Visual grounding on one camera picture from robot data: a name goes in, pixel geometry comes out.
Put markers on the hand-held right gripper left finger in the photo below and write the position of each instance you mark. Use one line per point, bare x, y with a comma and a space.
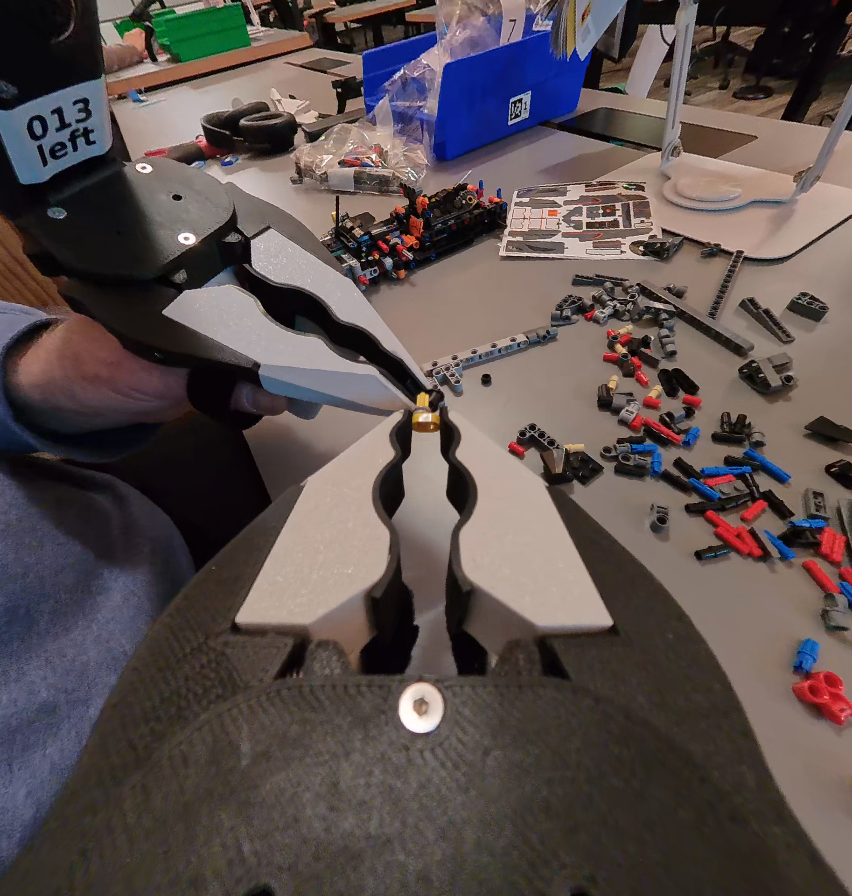
307, 560

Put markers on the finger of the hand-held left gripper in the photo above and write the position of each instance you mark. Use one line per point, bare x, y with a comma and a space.
307, 273
286, 350

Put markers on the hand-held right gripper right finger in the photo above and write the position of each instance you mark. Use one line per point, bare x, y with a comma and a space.
531, 560

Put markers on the lego car chassis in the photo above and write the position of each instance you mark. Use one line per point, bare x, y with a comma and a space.
426, 224

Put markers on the yellow and black lego pin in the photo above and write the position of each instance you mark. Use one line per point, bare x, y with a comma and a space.
424, 420

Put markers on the pile of mixed lego pieces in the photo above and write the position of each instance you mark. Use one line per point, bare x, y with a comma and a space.
697, 316

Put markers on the person's left forearm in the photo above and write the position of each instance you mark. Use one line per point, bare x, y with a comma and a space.
6, 392

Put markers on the cluster of light grey lego beams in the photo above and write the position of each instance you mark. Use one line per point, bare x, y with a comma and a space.
496, 350

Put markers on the lego sticker sheet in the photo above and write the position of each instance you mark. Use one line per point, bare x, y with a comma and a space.
580, 220

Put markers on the dark lego panel piece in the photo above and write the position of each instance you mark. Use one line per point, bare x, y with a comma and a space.
662, 248

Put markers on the person's left hand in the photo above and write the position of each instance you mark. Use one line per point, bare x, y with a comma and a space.
118, 378

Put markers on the red and black hand tool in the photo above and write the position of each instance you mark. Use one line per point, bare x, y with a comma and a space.
188, 150

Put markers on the black rubber tyres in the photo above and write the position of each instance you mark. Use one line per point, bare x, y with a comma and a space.
258, 129

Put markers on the green plastic bin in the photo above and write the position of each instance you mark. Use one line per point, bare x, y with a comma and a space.
202, 31

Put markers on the clear plastic bags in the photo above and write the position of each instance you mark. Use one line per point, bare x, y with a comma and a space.
426, 77

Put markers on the blue plastic bin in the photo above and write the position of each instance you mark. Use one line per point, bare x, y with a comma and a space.
482, 98

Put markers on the person's blue sweater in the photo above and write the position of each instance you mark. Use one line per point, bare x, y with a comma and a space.
62, 630

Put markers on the folded paper booklet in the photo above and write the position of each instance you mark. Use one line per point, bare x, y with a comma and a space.
573, 28

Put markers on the black metal bracket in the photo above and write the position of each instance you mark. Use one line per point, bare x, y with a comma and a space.
335, 122

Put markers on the wooden post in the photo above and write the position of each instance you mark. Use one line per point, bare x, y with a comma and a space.
6, 259

